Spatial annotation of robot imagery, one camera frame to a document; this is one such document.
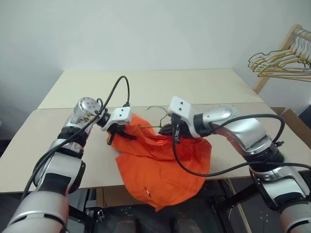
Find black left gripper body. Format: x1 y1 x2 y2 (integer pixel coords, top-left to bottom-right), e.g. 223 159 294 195
109 124 127 136

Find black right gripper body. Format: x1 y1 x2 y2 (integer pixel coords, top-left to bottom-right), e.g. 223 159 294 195
170 115 195 144

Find olive wire hanger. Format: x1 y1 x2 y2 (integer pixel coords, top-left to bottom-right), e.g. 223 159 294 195
139 105 172 129

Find orange shorts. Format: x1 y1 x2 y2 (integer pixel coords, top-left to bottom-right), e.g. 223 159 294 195
106 114 212 212

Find black metal table strut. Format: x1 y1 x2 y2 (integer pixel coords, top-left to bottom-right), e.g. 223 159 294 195
67 188 91 224
218 185 263 210

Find dark rounded shape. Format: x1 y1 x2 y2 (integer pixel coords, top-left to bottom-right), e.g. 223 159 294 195
173 216 195 233
116 217 139 233

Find wooden clothes rack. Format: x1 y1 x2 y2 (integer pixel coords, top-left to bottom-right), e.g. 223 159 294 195
252 24 311 94

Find open cardboard box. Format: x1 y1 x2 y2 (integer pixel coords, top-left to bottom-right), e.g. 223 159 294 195
274 106 311 128

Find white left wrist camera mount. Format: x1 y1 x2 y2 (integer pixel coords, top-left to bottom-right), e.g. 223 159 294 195
101 106 133 133

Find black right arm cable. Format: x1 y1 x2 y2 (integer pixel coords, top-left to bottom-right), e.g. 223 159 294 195
172 114 311 177

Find yellow wire hanger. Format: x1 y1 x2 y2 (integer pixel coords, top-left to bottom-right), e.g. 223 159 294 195
257 65 311 82
250 31 311 74

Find green wire hanger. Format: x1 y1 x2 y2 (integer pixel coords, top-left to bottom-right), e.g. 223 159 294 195
248 50 311 71

